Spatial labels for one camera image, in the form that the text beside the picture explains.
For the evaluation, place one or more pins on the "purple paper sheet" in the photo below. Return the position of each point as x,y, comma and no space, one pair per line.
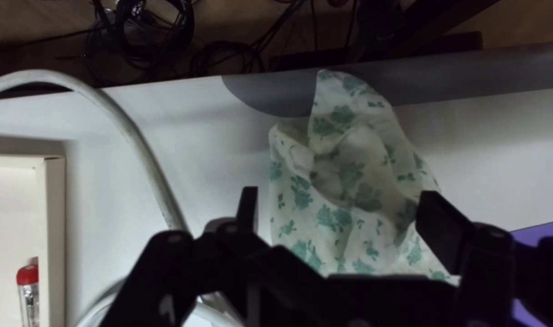
551,231

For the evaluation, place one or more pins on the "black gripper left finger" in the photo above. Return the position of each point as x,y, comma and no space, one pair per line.
187,278

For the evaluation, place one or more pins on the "white shelf frame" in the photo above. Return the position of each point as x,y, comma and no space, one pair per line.
54,242

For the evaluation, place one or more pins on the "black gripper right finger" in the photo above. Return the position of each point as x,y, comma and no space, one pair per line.
489,266

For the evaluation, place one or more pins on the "white green floral cloth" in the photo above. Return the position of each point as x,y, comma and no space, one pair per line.
341,211

